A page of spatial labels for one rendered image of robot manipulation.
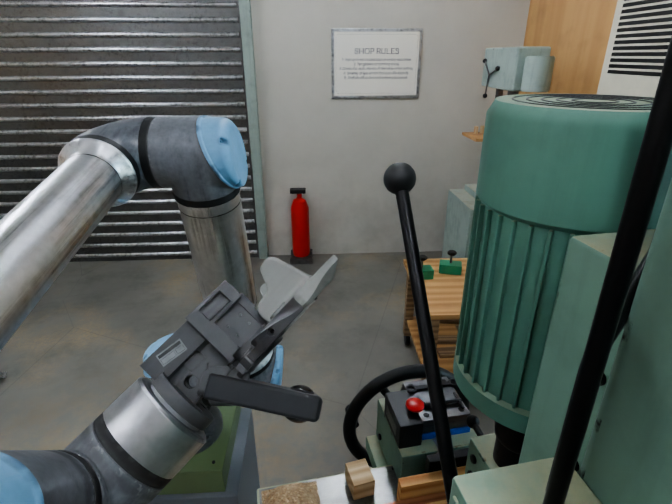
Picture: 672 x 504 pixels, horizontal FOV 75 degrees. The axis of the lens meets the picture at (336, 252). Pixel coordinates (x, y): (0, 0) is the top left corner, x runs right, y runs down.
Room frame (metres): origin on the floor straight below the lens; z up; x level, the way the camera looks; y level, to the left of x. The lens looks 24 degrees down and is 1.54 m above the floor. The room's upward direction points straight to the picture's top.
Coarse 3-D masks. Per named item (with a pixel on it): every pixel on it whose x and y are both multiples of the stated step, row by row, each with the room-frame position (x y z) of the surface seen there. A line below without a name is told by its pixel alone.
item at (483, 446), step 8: (472, 440) 0.44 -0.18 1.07; (480, 440) 0.44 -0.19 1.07; (488, 440) 0.44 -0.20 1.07; (472, 448) 0.43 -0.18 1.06; (480, 448) 0.42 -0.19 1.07; (488, 448) 0.42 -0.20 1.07; (472, 456) 0.42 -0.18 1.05; (480, 456) 0.41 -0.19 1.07; (488, 456) 0.41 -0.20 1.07; (472, 464) 0.43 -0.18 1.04; (480, 464) 0.41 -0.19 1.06; (488, 464) 0.40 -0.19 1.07; (496, 464) 0.40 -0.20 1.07; (472, 472) 0.42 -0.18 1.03
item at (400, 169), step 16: (384, 176) 0.46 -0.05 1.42; (400, 176) 0.45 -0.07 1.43; (400, 192) 0.45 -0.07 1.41; (400, 208) 0.44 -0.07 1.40; (416, 240) 0.42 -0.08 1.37; (416, 256) 0.41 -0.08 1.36; (416, 272) 0.40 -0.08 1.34; (416, 288) 0.39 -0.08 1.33; (416, 304) 0.38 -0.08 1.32; (432, 336) 0.36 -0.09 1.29; (432, 352) 0.35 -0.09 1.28; (432, 368) 0.34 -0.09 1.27; (432, 384) 0.33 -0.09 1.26; (432, 400) 0.32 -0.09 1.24; (448, 432) 0.31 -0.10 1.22; (448, 448) 0.30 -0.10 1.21; (448, 464) 0.29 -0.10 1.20; (448, 480) 0.28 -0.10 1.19; (448, 496) 0.27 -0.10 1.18
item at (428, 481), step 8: (432, 472) 0.46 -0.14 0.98; (440, 472) 0.46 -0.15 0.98; (464, 472) 0.46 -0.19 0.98; (400, 480) 0.45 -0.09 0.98; (408, 480) 0.45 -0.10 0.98; (416, 480) 0.45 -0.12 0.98; (424, 480) 0.45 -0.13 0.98; (432, 480) 0.45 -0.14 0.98; (440, 480) 0.45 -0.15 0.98; (400, 488) 0.44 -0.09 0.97; (408, 488) 0.44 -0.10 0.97; (416, 488) 0.44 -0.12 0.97; (424, 488) 0.45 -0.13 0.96; (432, 488) 0.45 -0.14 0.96; (440, 488) 0.45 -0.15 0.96; (400, 496) 0.44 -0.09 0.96; (408, 496) 0.44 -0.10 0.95; (416, 496) 0.44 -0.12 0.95
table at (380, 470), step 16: (368, 448) 0.61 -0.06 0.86; (384, 464) 0.57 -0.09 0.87; (304, 480) 0.51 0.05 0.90; (320, 480) 0.51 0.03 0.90; (336, 480) 0.51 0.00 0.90; (384, 480) 0.51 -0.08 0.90; (320, 496) 0.48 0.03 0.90; (336, 496) 0.48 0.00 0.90; (368, 496) 0.48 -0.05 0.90; (384, 496) 0.48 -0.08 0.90
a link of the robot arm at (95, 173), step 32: (96, 128) 0.69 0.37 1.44; (128, 128) 0.71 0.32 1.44; (64, 160) 0.65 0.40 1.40; (96, 160) 0.63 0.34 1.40; (128, 160) 0.66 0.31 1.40; (32, 192) 0.54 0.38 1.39; (64, 192) 0.54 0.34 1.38; (96, 192) 0.58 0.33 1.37; (128, 192) 0.67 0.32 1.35; (0, 224) 0.46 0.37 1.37; (32, 224) 0.47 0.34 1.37; (64, 224) 0.50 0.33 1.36; (96, 224) 0.57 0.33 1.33; (0, 256) 0.41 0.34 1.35; (32, 256) 0.43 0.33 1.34; (64, 256) 0.48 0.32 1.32; (0, 288) 0.38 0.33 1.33; (32, 288) 0.41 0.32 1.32; (0, 320) 0.36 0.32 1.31
